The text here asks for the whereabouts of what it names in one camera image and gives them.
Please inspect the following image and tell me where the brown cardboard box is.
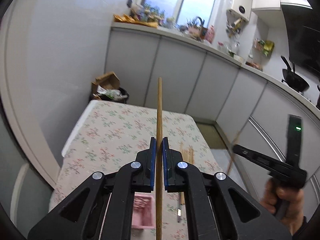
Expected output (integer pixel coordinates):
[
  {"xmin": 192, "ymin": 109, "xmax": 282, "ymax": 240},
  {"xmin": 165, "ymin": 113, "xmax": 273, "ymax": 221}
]
[{"xmin": 91, "ymin": 72, "xmax": 120, "ymax": 98}]

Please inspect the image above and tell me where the white water heater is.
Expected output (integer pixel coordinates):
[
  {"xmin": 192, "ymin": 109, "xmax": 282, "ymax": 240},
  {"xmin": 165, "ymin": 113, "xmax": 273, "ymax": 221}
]
[{"xmin": 227, "ymin": 0, "xmax": 252, "ymax": 22}]

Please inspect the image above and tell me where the person's right hand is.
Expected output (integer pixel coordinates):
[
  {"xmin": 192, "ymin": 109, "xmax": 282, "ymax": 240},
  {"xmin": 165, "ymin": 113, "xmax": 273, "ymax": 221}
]
[{"xmin": 259, "ymin": 179, "xmax": 306, "ymax": 235}]

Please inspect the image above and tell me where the floral tablecloth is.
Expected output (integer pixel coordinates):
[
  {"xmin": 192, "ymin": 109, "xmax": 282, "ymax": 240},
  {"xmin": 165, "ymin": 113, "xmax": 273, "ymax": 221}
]
[{"xmin": 48, "ymin": 100, "xmax": 223, "ymax": 240}]

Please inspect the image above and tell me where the yellow snack bag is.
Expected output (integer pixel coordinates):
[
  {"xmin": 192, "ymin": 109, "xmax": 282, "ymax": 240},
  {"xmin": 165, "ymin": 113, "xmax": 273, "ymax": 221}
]
[{"xmin": 262, "ymin": 40, "xmax": 274, "ymax": 57}]

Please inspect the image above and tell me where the pink plastic utensil basket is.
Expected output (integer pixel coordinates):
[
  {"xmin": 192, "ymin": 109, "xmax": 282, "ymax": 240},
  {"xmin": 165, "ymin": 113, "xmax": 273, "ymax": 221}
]
[{"xmin": 132, "ymin": 194, "xmax": 155, "ymax": 230}]

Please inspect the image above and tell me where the black wok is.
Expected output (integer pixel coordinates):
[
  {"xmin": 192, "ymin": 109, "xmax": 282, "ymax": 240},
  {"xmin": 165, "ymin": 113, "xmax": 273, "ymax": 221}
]
[{"xmin": 280, "ymin": 55, "xmax": 310, "ymax": 93}]

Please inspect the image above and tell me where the black trash bin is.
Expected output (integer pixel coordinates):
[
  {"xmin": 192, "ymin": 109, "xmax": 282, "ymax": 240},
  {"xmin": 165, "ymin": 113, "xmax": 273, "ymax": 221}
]
[{"xmin": 89, "ymin": 86, "xmax": 130, "ymax": 104}]

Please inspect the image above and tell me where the pink bottle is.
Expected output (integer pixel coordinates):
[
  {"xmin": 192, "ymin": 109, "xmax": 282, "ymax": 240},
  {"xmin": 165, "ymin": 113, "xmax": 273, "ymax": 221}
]
[{"xmin": 204, "ymin": 25, "xmax": 215, "ymax": 44}]

